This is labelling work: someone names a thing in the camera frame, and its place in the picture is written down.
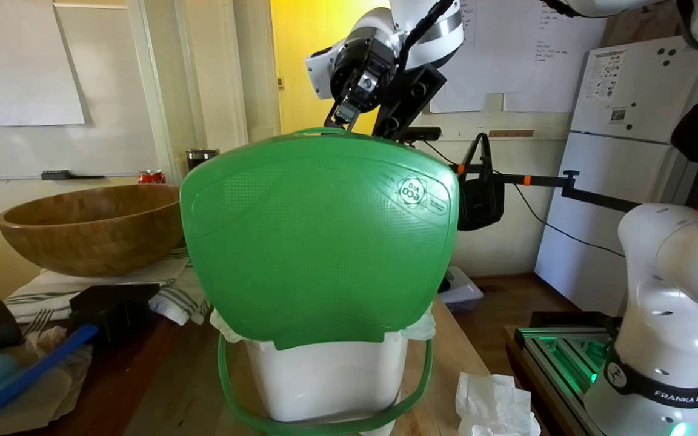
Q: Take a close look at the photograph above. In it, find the paper sheet on wall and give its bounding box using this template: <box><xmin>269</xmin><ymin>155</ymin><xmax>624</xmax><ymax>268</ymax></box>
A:
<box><xmin>429</xmin><ymin>0</ymin><xmax>607</xmax><ymax>114</ymax></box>

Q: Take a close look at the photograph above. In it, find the black travel mug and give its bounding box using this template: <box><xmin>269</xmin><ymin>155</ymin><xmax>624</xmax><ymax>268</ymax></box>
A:
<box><xmin>187</xmin><ymin>149</ymin><xmax>221</xmax><ymax>172</ymax></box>

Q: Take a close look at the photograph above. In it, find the black stereo camera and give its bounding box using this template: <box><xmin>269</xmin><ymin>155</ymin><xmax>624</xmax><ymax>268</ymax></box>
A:
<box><xmin>398</xmin><ymin>125</ymin><xmax>442</xmax><ymax>143</ymax></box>

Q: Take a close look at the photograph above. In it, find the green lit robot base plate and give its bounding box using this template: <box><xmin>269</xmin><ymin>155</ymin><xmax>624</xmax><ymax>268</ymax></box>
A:
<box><xmin>515</xmin><ymin>326</ymin><xmax>612</xmax><ymax>401</ymax></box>

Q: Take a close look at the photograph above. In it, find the black box on table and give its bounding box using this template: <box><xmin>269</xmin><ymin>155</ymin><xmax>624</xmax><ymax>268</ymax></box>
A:
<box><xmin>71</xmin><ymin>282</ymin><xmax>158</xmax><ymax>346</ymax></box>

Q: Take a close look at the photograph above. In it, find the white compost bin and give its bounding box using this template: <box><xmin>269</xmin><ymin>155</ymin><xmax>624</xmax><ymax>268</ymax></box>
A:
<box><xmin>237</xmin><ymin>330</ymin><xmax>412</xmax><ymax>436</ymax></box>

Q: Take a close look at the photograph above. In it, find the large wooden bowl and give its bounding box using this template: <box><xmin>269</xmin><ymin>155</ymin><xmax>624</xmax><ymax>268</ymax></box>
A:
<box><xmin>0</xmin><ymin>184</ymin><xmax>181</xmax><ymax>276</ymax></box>

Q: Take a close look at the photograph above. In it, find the black hanging bag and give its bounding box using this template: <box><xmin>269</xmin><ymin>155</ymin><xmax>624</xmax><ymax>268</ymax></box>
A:
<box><xmin>455</xmin><ymin>132</ymin><xmax>505</xmax><ymax>229</ymax></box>

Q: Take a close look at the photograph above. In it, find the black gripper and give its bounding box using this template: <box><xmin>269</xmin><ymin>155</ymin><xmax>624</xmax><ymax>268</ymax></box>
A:
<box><xmin>323</xmin><ymin>33</ymin><xmax>448</xmax><ymax>141</ymax></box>

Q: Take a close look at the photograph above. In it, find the green bin handle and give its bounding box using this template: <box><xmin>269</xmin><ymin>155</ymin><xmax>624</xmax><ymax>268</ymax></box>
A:
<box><xmin>215</xmin><ymin>334</ymin><xmax>435</xmax><ymax>436</ymax></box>

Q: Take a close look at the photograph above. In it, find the green bin lid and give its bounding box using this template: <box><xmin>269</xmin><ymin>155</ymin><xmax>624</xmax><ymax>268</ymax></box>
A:
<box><xmin>179</xmin><ymin>128</ymin><xmax>458</xmax><ymax>348</ymax></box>

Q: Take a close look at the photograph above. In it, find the red soda can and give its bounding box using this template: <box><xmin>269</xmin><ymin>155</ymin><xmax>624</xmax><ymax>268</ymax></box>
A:
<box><xmin>138</xmin><ymin>168</ymin><xmax>164</xmax><ymax>185</ymax></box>

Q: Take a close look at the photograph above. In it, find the crumpled white paper towel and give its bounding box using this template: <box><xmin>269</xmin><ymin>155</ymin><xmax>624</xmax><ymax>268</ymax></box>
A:
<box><xmin>455</xmin><ymin>372</ymin><xmax>541</xmax><ymax>436</ymax></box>

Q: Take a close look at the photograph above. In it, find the black marker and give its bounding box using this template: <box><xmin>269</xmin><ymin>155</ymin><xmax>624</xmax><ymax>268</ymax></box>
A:
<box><xmin>41</xmin><ymin>168</ymin><xmax>107</xmax><ymax>182</ymax></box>

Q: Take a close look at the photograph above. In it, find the striped dish towel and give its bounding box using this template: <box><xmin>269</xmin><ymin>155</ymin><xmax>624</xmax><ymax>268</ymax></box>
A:
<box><xmin>6</xmin><ymin>257</ymin><xmax>212</xmax><ymax>323</ymax></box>

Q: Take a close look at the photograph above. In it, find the white refrigerator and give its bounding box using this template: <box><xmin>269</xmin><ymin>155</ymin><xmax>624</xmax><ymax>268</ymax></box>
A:
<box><xmin>533</xmin><ymin>36</ymin><xmax>698</xmax><ymax>316</ymax></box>

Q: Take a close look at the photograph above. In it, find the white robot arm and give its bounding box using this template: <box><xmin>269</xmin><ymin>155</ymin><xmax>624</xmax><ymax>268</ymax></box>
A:
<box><xmin>306</xmin><ymin>0</ymin><xmax>698</xmax><ymax>436</ymax></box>

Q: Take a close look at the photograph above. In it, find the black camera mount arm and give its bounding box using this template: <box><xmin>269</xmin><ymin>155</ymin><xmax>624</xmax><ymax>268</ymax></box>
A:
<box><xmin>443</xmin><ymin>141</ymin><xmax>643</xmax><ymax>214</ymax></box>

